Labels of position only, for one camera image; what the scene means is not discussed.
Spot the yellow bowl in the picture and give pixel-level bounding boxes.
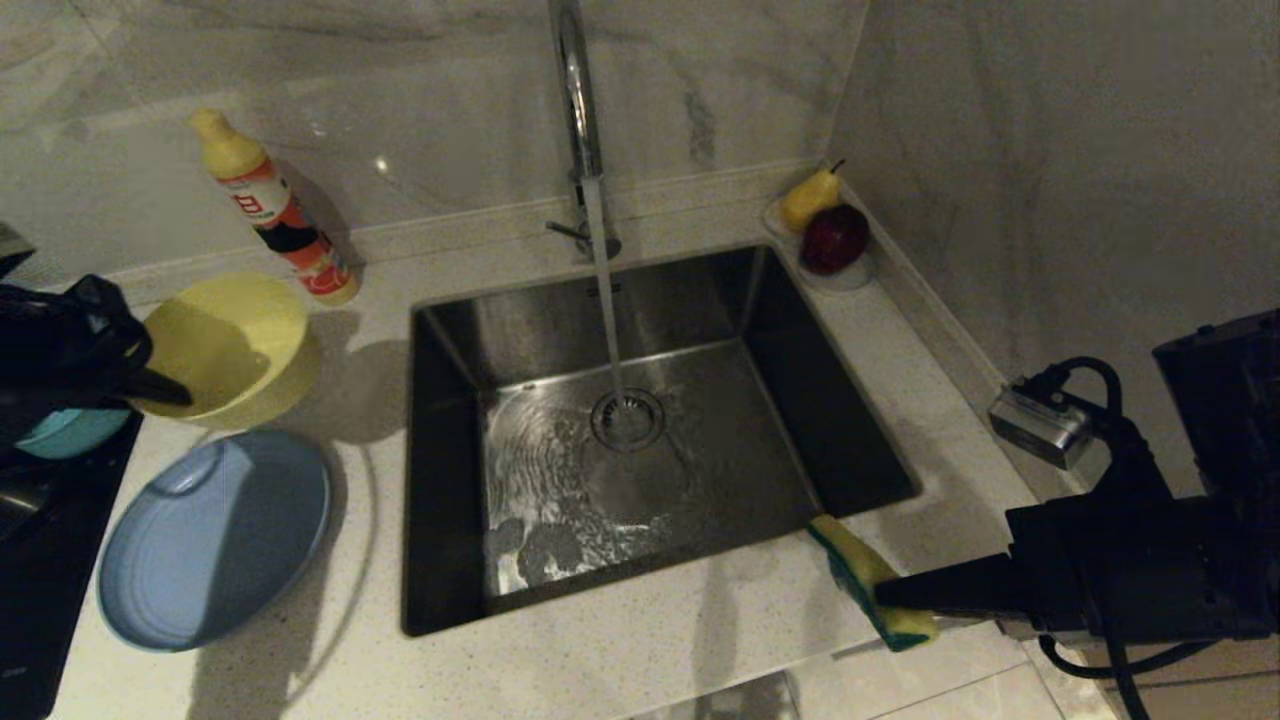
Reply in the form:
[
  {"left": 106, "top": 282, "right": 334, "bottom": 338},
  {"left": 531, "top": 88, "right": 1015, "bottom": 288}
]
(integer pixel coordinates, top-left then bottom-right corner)
[{"left": 130, "top": 273, "right": 323, "bottom": 433}]

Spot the teal bowl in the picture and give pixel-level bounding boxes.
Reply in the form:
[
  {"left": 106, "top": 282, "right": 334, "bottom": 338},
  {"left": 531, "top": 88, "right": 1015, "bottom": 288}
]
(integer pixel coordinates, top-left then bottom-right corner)
[{"left": 15, "top": 405, "right": 134, "bottom": 461}]

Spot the yellow sponge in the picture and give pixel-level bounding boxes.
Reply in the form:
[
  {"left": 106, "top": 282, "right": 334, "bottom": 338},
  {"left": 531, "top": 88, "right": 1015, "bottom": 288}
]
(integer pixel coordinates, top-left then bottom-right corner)
[{"left": 808, "top": 515, "right": 941, "bottom": 653}]

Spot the orange white dish soap bottle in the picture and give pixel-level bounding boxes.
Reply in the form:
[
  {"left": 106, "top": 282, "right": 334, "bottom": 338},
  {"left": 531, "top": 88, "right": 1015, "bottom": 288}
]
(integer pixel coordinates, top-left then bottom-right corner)
[{"left": 190, "top": 107, "right": 359, "bottom": 306}]

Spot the chrome kitchen faucet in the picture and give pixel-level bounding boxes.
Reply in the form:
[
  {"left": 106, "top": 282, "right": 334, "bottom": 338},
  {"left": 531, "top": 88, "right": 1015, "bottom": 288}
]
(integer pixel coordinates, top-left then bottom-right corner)
[{"left": 546, "top": 0, "right": 623, "bottom": 263}]

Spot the stainless steel sink basin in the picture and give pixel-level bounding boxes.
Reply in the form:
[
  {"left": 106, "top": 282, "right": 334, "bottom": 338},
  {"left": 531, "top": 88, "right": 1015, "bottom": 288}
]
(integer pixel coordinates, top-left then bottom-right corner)
[{"left": 401, "top": 245, "right": 919, "bottom": 639}]

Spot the blue plate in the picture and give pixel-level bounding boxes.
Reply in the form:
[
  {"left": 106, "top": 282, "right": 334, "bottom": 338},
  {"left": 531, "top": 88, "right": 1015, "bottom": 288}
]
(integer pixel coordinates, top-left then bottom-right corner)
[{"left": 97, "top": 430, "right": 333, "bottom": 653}]

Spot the wooden cabinet front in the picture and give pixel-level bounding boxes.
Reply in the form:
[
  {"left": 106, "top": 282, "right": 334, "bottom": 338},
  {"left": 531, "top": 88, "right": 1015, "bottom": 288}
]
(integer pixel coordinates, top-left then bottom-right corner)
[{"left": 997, "top": 620, "right": 1280, "bottom": 720}]

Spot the black induction cooktop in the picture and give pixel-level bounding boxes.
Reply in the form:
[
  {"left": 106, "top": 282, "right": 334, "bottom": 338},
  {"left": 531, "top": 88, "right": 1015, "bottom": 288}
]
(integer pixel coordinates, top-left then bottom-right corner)
[{"left": 0, "top": 415, "right": 141, "bottom": 720}]

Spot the small white fruit dish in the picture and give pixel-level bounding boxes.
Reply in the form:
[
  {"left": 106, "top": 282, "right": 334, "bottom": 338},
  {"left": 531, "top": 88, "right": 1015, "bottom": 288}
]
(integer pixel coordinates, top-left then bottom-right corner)
[{"left": 763, "top": 198, "right": 874, "bottom": 293}]

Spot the dark red apple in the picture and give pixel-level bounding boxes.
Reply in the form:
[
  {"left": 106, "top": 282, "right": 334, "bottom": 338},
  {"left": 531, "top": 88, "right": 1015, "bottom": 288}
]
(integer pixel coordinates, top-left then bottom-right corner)
[{"left": 799, "top": 204, "right": 871, "bottom": 277}]

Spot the round metal drain strainer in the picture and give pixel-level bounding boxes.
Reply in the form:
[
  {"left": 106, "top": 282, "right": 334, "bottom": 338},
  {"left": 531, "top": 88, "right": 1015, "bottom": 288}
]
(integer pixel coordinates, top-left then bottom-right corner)
[{"left": 591, "top": 388, "right": 666, "bottom": 453}]

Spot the yellow pear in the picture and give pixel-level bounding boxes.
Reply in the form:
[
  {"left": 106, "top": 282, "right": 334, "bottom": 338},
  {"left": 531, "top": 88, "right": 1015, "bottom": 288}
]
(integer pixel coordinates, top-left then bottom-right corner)
[{"left": 781, "top": 160, "right": 846, "bottom": 235}]

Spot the running water stream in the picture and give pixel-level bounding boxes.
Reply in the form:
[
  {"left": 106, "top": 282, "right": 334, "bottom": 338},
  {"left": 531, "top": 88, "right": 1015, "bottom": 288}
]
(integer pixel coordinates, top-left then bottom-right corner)
[{"left": 582, "top": 175, "right": 631, "bottom": 401}]

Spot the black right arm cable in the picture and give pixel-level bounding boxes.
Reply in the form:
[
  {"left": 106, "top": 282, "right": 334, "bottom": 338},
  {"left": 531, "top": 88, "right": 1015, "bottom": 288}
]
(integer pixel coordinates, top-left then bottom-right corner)
[{"left": 1035, "top": 355, "right": 1221, "bottom": 720}]

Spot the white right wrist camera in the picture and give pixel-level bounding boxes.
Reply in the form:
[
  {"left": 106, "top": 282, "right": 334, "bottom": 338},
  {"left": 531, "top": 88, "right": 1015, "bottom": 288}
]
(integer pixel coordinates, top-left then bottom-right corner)
[{"left": 988, "top": 388, "right": 1113, "bottom": 471}]

